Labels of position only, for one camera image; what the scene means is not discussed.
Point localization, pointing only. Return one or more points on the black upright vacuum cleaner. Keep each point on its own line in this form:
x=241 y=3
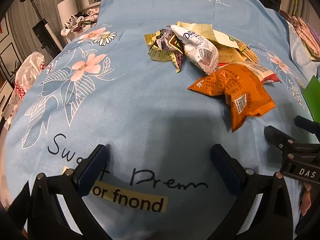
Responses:
x=43 y=33

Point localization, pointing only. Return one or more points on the light blue pillow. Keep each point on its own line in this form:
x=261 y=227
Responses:
x=297 y=52

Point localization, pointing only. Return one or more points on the pink and purple folded clothes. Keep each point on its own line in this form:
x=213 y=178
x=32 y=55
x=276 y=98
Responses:
x=306 y=32

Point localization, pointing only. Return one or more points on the white stool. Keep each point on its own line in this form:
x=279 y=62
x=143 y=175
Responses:
x=66 y=10

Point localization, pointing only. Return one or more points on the white and red plastic bag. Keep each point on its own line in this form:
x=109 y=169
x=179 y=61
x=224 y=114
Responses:
x=27 y=70

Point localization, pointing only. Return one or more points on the orange snack packet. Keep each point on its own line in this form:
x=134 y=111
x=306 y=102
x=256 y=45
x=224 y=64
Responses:
x=240 y=87

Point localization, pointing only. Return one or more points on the red and white snack packet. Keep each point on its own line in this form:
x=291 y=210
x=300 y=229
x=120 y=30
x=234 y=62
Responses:
x=262 y=72

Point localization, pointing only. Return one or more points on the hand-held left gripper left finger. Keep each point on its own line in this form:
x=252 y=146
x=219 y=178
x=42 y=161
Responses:
x=92 y=166

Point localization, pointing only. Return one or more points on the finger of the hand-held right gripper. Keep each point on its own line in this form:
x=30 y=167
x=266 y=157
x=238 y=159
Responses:
x=275 y=136
x=306 y=123

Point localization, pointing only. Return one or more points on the brown chocolate snack packet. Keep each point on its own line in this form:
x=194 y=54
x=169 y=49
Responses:
x=172 y=42

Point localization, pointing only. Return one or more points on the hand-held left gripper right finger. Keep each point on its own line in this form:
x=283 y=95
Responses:
x=225 y=170

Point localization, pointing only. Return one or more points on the pale yellow snack packet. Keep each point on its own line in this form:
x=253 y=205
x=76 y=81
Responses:
x=220 y=37

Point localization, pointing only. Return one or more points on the biscuit stick packet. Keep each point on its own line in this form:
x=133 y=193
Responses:
x=246 y=52

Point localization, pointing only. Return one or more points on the pile of crumpled clothes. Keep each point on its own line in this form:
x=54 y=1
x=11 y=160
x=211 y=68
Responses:
x=75 y=22

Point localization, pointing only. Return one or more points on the green cardboard box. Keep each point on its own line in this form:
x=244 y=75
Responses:
x=313 y=97

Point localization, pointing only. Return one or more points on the blue floral bedsheet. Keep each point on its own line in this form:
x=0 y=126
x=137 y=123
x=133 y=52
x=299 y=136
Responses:
x=125 y=92

